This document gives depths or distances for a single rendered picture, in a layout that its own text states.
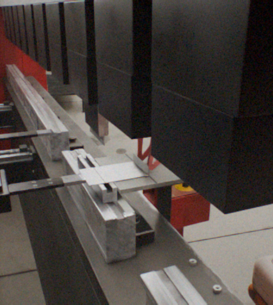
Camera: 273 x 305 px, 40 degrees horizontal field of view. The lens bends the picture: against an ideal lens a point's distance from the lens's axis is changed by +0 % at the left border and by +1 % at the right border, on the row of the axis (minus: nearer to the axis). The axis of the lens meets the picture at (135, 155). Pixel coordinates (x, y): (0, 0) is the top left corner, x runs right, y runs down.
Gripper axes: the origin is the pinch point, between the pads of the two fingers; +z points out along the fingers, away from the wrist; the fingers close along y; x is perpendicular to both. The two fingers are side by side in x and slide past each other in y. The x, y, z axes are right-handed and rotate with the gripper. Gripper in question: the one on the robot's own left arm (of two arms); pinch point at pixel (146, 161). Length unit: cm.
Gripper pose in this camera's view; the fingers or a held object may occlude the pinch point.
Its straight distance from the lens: 82.3
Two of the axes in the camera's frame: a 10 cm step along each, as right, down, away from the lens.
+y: 3.7, 3.4, -8.6
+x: 8.3, 3.0, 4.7
